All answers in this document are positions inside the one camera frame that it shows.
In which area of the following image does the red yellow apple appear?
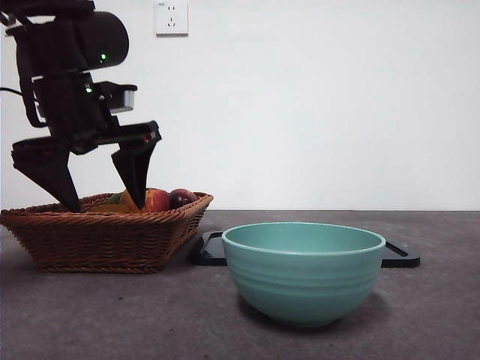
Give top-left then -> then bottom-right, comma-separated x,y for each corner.
119,188 -> 172,214

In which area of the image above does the teal ribbed bowl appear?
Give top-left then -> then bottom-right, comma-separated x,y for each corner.
221,221 -> 387,329

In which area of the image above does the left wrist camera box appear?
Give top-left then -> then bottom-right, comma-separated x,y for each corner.
100,81 -> 138,115

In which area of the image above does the brown kiwi fruit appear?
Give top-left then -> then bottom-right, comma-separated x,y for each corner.
88,203 -> 131,215

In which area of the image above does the black rectangular tray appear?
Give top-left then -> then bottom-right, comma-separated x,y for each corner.
193,231 -> 422,269

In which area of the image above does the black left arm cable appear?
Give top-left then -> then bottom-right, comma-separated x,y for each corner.
0,69 -> 49,128

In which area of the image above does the brown wicker basket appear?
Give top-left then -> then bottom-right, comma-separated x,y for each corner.
0,192 -> 215,274

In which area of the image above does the dark red plum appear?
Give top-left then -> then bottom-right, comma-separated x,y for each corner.
169,188 -> 199,211

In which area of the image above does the white wall socket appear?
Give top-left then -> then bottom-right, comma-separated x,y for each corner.
155,1 -> 190,38

